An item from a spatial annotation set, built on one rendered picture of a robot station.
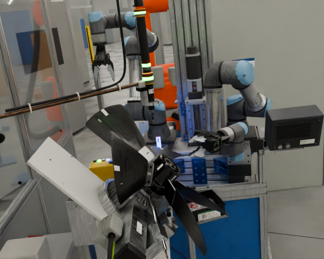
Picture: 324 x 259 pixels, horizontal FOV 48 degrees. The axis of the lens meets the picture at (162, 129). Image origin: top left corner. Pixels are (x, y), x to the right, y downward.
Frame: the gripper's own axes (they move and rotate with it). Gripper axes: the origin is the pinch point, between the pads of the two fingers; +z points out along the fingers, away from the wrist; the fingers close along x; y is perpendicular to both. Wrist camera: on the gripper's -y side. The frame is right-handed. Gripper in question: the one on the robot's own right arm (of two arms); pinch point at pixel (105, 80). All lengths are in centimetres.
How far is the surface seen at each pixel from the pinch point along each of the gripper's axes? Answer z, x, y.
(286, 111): 23, -91, -15
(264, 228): 90, -79, -16
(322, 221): 148, -149, 69
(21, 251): 51, 31, -72
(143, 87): -5, -23, -54
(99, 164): 40.8, 7.2, -16.4
